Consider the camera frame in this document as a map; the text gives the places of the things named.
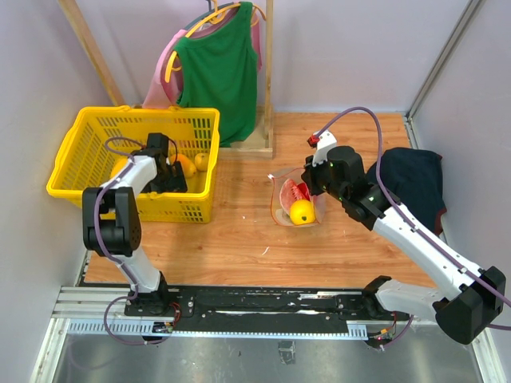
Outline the yellow lemon toy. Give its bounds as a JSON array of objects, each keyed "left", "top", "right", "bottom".
[{"left": 289, "top": 199, "right": 316, "bottom": 226}]

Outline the clear orange zip bag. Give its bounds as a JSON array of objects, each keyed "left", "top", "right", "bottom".
[{"left": 267, "top": 168, "right": 326, "bottom": 227}]

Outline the watermelon slice toy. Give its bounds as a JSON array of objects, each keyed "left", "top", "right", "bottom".
[{"left": 279, "top": 179, "right": 302, "bottom": 214}]

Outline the red apple toy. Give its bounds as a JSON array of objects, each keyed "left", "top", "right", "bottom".
[{"left": 297, "top": 182, "right": 311, "bottom": 201}]

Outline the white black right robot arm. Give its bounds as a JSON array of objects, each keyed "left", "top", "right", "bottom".
[{"left": 302, "top": 144, "right": 509, "bottom": 345}]

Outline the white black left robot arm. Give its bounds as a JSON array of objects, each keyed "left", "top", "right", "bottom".
[{"left": 82, "top": 132, "right": 188, "bottom": 316}]

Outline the green tank top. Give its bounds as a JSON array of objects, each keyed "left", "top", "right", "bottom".
[{"left": 175, "top": 2, "right": 258, "bottom": 148}]

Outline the orange bell pepper toy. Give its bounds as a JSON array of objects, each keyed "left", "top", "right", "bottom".
[{"left": 170, "top": 153, "right": 197, "bottom": 179}]

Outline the yellow orange round fruit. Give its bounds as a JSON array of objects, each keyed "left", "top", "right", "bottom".
[{"left": 194, "top": 153, "right": 209, "bottom": 172}]

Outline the yellow mango toy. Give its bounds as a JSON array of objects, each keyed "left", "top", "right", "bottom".
[{"left": 109, "top": 157, "right": 129, "bottom": 179}]

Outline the dark navy cloth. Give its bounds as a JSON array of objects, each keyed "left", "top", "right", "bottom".
[{"left": 380, "top": 148, "right": 446, "bottom": 235}]

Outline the pink shirt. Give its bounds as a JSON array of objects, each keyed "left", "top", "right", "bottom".
[{"left": 142, "top": 10, "right": 263, "bottom": 109}]

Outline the yellow plastic basket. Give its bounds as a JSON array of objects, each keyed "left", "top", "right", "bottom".
[{"left": 46, "top": 105, "right": 220, "bottom": 223}]

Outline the wooden clothes rack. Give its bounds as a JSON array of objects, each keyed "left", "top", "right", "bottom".
[{"left": 59, "top": 1, "right": 275, "bottom": 160}]

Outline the yellow clothes hanger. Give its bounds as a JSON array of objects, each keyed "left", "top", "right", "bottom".
[{"left": 161, "top": 1, "right": 266, "bottom": 83}]

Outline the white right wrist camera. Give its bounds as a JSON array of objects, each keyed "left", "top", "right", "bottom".
[{"left": 307, "top": 129, "right": 337, "bottom": 167}]

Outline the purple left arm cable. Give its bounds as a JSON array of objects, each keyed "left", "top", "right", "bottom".
[{"left": 95, "top": 136, "right": 171, "bottom": 345}]

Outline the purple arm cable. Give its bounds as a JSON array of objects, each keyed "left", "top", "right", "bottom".
[
  {"left": 319, "top": 105, "right": 511, "bottom": 346},
  {"left": 95, "top": 136, "right": 171, "bottom": 345}
]

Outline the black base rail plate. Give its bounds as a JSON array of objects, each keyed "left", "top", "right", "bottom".
[{"left": 125, "top": 286, "right": 394, "bottom": 334}]

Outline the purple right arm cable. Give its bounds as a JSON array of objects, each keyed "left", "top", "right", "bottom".
[{"left": 319, "top": 105, "right": 511, "bottom": 346}]

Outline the aluminium frame post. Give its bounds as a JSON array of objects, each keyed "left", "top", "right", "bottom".
[{"left": 405, "top": 0, "right": 485, "bottom": 120}]

